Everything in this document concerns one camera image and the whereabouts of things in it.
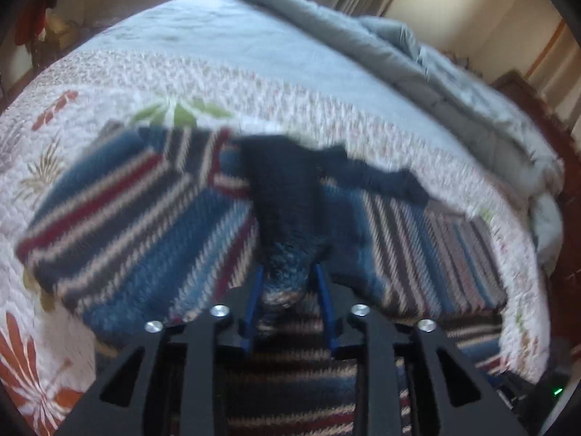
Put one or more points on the striped knit sweater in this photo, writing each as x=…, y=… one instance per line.
x=136, y=236

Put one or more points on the white floral quilt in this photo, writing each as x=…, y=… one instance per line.
x=68, y=100

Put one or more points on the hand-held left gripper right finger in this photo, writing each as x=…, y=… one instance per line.
x=325, y=304

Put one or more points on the light blue bed sheet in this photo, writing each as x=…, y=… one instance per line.
x=236, y=41

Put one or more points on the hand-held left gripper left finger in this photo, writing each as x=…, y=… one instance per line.
x=251, y=311

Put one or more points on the grey duvet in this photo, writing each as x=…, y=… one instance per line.
x=435, y=86

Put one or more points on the red hanging clothes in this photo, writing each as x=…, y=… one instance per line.
x=31, y=13

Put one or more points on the black device with green light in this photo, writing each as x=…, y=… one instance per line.
x=540, y=399

